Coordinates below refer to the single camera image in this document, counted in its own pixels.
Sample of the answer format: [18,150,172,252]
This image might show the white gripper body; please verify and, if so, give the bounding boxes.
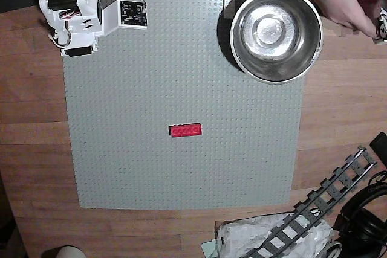
[50,0,105,58]

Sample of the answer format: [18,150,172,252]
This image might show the red lego block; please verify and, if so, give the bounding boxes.
[168,123,203,138]

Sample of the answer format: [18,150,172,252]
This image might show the large grey lego baseplate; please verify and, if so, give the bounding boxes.
[62,0,307,210]

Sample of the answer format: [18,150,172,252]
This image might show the grey lego train track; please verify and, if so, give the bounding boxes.
[241,146,379,258]

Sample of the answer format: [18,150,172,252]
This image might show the stainless steel bowl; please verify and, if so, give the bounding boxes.
[229,0,324,84]

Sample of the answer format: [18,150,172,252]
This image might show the white cylinder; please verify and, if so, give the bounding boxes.
[41,245,87,258]

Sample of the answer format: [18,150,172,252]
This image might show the pale green sheet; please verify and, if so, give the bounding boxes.
[201,238,222,258]

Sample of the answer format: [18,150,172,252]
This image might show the white crumpled plastic bag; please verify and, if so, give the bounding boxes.
[216,213,335,258]

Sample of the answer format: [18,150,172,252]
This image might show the black flat rectangular object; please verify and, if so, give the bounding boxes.
[369,132,387,162]

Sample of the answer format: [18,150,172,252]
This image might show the white wheel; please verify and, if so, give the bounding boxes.
[320,241,344,258]

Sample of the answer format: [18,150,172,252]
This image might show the black headphones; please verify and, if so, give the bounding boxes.
[332,172,387,258]

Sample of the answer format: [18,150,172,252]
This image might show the wrist camera board white housing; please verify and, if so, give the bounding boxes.
[101,0,149,37]

